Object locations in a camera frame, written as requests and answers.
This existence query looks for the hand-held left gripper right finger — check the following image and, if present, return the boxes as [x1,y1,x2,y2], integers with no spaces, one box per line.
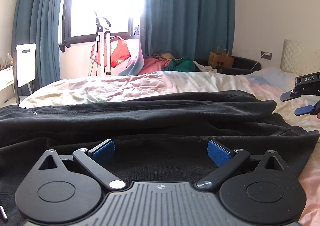
[195,140,284,192]

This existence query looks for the white cable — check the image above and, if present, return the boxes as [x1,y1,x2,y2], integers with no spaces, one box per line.
[251,53,269,70]

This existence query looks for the white chair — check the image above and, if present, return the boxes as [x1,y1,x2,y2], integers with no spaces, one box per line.
[14,43,37,104]

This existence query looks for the beige cloth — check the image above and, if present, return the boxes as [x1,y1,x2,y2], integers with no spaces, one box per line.
[152,52,176,61]

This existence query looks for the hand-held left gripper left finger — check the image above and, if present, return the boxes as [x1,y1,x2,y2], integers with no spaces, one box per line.
[37,140,127,190]

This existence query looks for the blue curtain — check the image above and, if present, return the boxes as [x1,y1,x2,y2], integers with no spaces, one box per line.
[135,0,237,67]
[11,0,75,96]

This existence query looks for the white quilted pillow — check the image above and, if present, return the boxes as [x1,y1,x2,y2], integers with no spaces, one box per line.
[280,39,320,75]

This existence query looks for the pastel blue pink cloth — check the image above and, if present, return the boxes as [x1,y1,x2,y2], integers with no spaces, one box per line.
[119,48,146,77]

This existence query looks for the green cloth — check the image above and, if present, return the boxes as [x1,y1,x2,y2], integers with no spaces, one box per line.
[162,56,197,72]

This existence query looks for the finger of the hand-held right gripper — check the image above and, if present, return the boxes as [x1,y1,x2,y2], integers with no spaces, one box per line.
[280,89,320,102]
[294,104,320,117]

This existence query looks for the black pants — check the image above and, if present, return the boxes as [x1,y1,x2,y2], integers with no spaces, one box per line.
[0,90,320,226]

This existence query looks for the group of cosmetic bottles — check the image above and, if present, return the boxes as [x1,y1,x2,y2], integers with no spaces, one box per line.
[0,53,13,71]

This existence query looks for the red garment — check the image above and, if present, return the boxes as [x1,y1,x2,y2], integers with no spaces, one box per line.
[91,37,132,68]

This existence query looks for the white cloth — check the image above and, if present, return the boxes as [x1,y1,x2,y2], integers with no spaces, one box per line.
[195,63,218,73]

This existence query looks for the white garment steamer stand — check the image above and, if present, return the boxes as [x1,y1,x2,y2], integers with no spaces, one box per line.
[89,11,113,77]

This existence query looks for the white vanity desk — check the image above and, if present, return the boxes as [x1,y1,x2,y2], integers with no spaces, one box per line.
[0,66,17,106]

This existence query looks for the dark framed window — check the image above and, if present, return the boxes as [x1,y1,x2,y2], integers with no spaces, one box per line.
[61,0,148,45]

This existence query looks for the black curtain tieback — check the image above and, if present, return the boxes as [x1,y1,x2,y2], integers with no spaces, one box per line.
[59,40,72,53]

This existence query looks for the bed with pastel sheet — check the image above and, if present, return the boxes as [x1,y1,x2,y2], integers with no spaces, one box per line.
[19,66,320,226]

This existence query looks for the brown paper bag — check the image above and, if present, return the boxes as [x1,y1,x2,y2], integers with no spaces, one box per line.
[208,46,235,69]

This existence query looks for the black sofa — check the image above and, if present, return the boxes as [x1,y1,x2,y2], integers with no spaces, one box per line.
[194,56,262,75]

